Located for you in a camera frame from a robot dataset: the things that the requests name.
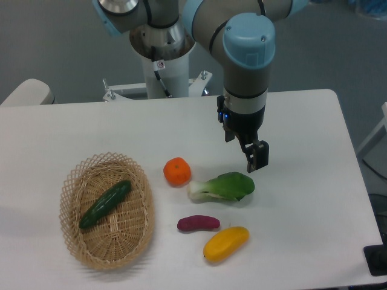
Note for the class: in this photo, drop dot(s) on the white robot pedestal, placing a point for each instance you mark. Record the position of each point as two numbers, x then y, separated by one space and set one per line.
164 55

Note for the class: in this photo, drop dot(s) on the yellow mango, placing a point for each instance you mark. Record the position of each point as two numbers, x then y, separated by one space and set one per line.
225 243

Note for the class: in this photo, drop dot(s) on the woven wicker basket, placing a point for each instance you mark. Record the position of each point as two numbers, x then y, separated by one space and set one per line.
124 232

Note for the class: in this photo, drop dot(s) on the green cucumber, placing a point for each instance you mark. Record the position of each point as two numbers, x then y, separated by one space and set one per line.
105 203

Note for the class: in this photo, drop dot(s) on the orange tangerine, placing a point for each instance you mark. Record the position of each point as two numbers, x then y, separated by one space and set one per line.
177 171

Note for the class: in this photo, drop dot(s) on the black device at table edge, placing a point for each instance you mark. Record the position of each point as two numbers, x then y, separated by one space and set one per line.
375 256

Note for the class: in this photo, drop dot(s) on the white chair back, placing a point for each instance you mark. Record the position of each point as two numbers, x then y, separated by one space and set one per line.
31 92

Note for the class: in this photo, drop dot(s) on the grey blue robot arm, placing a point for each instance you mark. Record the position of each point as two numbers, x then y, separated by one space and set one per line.
239 35

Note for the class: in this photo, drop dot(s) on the white furniture frame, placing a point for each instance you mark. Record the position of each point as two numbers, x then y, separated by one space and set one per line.
373 138

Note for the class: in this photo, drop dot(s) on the green bok choy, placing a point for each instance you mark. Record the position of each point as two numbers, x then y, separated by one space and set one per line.
232 186

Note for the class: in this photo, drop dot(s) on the purple sweet potato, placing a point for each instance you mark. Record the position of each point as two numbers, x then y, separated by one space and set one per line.
198 222

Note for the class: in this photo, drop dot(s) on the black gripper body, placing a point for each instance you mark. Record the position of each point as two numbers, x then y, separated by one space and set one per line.
240 124

